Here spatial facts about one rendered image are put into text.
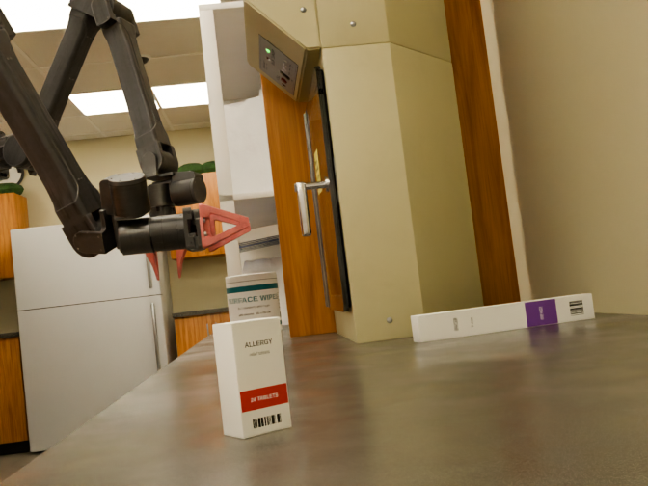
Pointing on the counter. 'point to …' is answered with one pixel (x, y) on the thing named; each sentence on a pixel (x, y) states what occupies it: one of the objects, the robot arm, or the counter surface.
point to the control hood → (285, 37)
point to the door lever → (307, 202)
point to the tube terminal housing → (397, 165)
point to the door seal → (336, 189)
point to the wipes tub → (253, 296)
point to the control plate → (277, 65)
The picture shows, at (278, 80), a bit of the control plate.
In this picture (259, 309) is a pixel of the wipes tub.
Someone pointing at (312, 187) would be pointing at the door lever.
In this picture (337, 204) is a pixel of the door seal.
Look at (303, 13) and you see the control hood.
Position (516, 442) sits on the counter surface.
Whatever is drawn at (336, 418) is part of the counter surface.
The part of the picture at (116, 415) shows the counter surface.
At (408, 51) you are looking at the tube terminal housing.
